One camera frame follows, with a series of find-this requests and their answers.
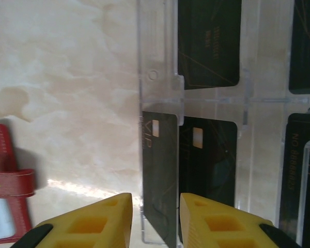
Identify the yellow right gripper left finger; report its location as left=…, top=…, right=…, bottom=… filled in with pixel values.
left=14, top=192, right=134, bottom=248

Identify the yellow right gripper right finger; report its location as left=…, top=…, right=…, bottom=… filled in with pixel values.
left=179, top=192, right=304, bottom=248

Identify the black VIP card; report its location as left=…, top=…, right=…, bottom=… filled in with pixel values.
left=179, top=116, right=238, bottom=207
left=277, top=113, right=310, bottom=248
left=177, top=0, right=242, bottom=90
left=142, top=111, right=178, bottom=248
left=288, top=0, right=310, bottom=95

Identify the red leather card holder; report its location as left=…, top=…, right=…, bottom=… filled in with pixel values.
left=0, top=123, right=36, bottom=245

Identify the clear acrylic card tray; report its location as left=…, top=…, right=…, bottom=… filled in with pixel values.
left=136, top=0, right=310, bottom=248

